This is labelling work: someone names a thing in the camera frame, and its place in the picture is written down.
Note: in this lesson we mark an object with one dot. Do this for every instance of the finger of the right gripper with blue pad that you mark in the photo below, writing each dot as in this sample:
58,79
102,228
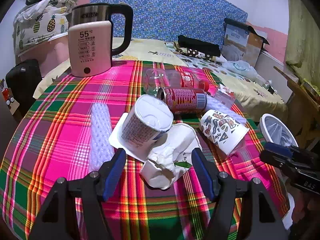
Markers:
274,154

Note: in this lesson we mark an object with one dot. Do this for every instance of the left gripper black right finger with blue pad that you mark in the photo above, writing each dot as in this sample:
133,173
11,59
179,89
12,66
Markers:
259,218

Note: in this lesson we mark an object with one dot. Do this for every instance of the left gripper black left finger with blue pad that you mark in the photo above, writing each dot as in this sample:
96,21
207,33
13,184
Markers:
57,216

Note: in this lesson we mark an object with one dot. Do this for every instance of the white foam net sleeve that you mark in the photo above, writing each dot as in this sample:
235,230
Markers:
101,129
213,104

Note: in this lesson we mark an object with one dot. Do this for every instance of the white paper bag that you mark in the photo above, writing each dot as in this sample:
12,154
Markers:
170,157

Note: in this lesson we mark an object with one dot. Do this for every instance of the red drink can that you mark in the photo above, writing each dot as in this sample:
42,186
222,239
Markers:
183,100

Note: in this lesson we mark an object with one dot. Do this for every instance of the white trash bin with liner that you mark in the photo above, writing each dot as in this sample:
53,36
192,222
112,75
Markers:
275,131

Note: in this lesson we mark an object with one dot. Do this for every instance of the patterned paper cup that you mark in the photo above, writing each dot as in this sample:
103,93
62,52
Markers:
223,131

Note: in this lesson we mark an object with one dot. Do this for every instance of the wooden side table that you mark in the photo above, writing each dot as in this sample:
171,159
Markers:
303,116

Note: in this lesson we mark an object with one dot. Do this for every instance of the small pink juice carton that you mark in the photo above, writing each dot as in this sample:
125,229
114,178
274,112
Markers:
225,96

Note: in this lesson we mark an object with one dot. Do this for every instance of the pink plaid tablecloth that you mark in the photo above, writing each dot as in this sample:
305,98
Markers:
53,140

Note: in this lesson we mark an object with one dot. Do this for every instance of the white plastic bag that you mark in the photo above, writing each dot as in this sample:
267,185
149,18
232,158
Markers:
242,68

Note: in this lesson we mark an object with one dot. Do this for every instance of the green curtain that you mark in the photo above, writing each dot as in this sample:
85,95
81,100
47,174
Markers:
302,48

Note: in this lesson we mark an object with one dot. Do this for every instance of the cardboard box with picture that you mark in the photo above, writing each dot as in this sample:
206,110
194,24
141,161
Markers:
241,42

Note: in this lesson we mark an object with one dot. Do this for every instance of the white yogurt cup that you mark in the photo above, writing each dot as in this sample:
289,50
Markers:
138,130

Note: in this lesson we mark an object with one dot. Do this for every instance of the polka dot brown cloth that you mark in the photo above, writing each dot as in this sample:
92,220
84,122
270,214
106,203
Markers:
197,54

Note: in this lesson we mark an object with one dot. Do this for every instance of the black folded clothes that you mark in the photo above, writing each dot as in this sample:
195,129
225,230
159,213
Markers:
198,45

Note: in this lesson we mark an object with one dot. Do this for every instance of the clear plastic bottle red label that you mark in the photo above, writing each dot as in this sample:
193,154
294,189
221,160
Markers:
154,79

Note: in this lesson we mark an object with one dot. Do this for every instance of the black suitcase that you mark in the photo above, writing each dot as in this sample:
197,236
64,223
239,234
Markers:
23,80

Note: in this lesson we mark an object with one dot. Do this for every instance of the pink storage box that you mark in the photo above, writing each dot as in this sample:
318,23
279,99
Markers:
49,54

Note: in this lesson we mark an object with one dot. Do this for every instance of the steel electric kettle pink base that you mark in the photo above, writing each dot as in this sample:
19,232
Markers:
90,37

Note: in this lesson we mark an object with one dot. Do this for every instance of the blue floral headboard mattress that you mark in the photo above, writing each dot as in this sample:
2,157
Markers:
165,20

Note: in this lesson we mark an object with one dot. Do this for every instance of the pineapple print fabric pile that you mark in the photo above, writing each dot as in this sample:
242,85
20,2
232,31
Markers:
40,20

